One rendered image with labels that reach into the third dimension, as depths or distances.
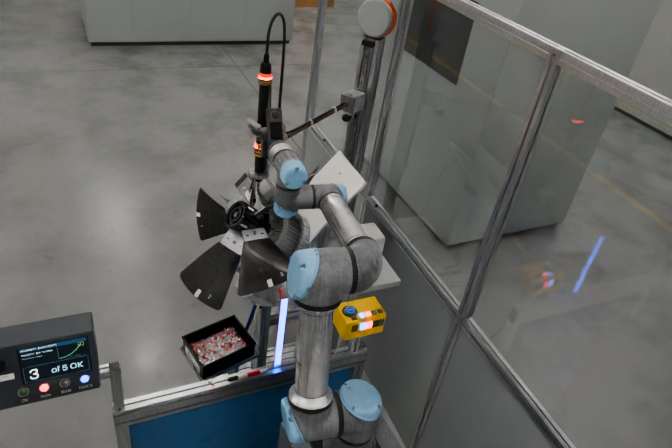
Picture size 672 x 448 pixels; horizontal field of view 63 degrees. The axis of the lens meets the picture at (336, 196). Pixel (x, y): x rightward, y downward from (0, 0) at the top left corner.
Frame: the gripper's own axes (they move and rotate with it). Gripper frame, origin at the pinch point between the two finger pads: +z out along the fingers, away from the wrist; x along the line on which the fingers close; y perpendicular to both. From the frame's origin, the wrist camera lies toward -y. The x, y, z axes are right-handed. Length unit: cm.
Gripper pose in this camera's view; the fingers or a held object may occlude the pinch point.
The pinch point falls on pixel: (261, 117)
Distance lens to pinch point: 183.3
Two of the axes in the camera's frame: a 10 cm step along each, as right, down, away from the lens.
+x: 9.1, -1.1, 3.9
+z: -3.9, -5.5, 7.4
